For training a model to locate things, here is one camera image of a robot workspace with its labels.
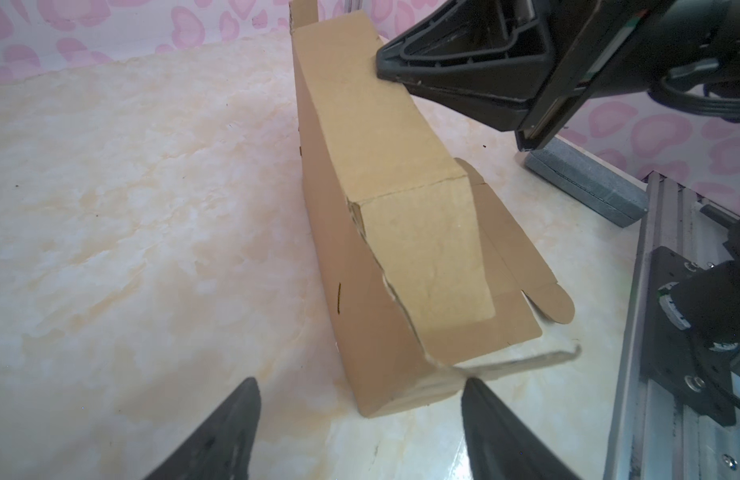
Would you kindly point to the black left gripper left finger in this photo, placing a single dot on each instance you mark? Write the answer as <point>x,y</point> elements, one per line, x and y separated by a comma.
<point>221,447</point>

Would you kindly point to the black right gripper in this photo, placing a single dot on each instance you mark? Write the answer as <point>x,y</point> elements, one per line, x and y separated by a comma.
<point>482,59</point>

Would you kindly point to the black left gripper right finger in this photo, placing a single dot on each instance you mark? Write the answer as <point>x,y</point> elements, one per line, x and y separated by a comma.
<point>499,445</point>

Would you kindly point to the brown cardboard box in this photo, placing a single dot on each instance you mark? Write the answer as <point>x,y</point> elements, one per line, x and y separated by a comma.
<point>424,269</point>

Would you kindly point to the grey foam pad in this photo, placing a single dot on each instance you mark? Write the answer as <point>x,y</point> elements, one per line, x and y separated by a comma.
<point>592,184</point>

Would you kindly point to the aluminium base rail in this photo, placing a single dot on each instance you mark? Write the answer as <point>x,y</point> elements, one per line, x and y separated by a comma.
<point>677,408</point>

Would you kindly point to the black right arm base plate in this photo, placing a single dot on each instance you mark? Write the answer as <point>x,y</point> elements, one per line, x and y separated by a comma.
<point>692,332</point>

